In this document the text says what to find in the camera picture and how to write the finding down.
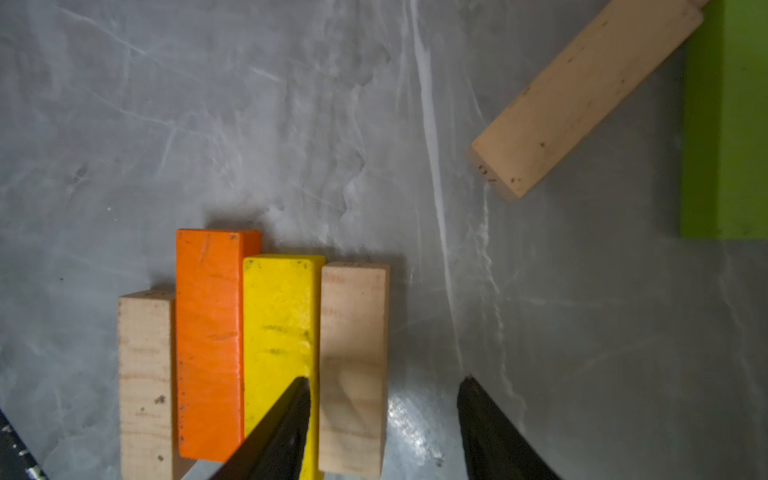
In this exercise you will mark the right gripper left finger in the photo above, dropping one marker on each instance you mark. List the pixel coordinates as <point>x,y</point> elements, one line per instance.
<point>275,448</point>

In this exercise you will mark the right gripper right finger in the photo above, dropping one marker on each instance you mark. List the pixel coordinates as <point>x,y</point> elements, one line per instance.
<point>493,447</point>

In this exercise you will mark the wooden block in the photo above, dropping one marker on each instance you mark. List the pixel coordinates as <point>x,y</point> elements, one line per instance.
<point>353,368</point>
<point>147,387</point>

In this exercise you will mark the green block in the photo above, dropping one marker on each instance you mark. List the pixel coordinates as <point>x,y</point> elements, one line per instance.
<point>724,164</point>

